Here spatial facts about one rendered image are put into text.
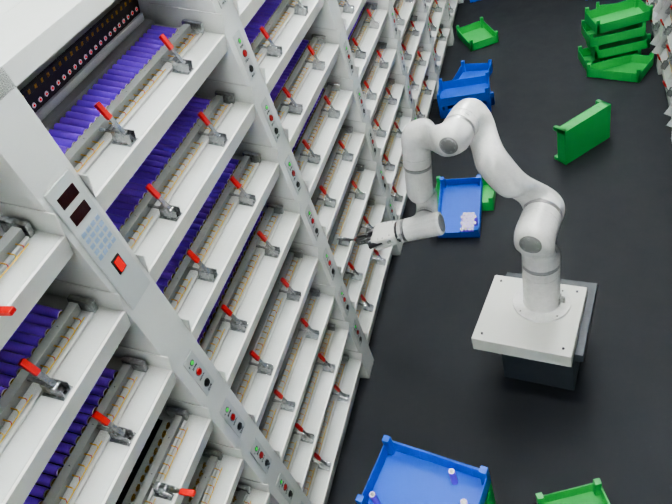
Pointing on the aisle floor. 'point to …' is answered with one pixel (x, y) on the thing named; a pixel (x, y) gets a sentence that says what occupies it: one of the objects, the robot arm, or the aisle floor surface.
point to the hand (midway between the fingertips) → (362, 239)
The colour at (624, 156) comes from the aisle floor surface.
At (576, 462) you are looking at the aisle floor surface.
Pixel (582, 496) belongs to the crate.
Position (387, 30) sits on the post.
